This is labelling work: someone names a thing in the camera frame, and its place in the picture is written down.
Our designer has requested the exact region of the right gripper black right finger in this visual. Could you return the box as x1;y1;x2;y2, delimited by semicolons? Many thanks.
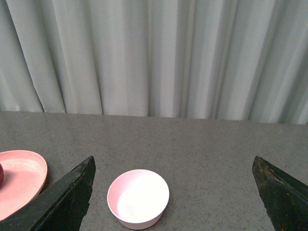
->
252;156;308;231

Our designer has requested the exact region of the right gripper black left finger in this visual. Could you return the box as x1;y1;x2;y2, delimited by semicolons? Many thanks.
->
0;156;96;231

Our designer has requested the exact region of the red yellow apple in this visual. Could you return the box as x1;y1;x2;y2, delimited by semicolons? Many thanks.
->
0;164;4;186

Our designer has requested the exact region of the pink plate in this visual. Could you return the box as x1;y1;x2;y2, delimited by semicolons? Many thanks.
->
0;150;48;220

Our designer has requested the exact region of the pink bowl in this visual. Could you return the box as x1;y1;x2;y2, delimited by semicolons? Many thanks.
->
107;169;169;230

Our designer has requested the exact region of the white curtain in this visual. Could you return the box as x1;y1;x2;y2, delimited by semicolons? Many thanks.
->
0;0;308;124

